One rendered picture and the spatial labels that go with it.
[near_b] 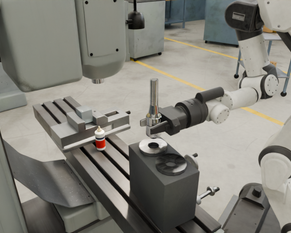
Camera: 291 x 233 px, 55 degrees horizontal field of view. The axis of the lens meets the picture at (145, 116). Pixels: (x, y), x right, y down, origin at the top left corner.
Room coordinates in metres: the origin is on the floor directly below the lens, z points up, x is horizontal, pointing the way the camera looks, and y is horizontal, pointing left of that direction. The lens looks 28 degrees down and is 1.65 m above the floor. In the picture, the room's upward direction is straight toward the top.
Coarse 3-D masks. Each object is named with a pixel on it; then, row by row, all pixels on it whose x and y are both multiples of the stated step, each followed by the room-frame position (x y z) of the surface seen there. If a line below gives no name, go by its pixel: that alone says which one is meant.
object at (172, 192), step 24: (144, 144) 0.73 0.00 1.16; (168, 144) 0.75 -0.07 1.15; (144, 168) 0.66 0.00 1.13; (168, 168) 0.61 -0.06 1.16; (192, 168) 0.63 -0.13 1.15; (144, 192) 0.66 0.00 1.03; (168, 192) 0.57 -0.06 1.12; (192, 192) 0.61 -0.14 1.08; (168, 216) 0.57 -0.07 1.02; (192, 216) 0.61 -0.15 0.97
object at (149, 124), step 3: (147, 120) 0.71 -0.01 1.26; (147, 123) 0.71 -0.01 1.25; (150, 123) 0.71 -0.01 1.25; (153, 123) 0.70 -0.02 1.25; (156, 123) 0.71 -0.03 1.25; (147, 126) 0.71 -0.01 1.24; (150, 126) 0.71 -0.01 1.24; (147, 129) 0.71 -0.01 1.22; (147, 132) 0.71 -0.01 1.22; (147, 135) 0.71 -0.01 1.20; (150, 135) 0.71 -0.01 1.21; (153, 135) 0.70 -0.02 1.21; (156, 135) 0.71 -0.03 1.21; (159, 135) 0.71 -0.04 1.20
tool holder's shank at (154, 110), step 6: (156, 78) 0.74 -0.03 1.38; (150, 84) 0.72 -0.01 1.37; (156, 84) 0.72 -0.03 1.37; (150, 90) 0.72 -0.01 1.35; (156, 90) 0.72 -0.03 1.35; (150, 96) 0.72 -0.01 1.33; (156, 96) 0.72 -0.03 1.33; (150, 102) 0.72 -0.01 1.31; (156, 102) 0.72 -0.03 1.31; (150, 108) 0.72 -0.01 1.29; (156, 108) 0.72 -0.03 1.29; (150, 114) 0.72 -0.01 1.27; (156, 114) 0.72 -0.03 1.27
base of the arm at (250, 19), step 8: (240, 0) 1.03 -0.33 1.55; (256, 0) 1.03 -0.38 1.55; (232, 8) 1.04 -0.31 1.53; (240, 8) 1.02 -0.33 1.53; (248, 8) 1.00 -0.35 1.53; (256, 8) 0.98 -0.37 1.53; (224, 16) 1.06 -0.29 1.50; (232, 16) 1.04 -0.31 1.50; (240, 16) 1.02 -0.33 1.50; (248, 16) 1.00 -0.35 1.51; (256, 16) 0.99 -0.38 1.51; (232, 24) 1.04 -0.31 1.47; (240, 24) 1.02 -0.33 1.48; (248, 24) 1.00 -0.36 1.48; (256, 24) 1.00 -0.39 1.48; (248, 32) 1.00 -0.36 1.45
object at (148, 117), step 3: (147, 114) 0.73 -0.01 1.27; (159, 114) 0.73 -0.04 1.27; (147, 117) 0.71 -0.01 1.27; (150, 117) 0.71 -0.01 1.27; (153, 117) 0.71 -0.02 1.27; (156, 117) 0.71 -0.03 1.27; (159, 117) 0.71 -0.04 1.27; (150, 120) 0.71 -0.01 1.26; (153, 120) 0.70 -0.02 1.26; (156, 120) 0.71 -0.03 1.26; (159, 120) 0.71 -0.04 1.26
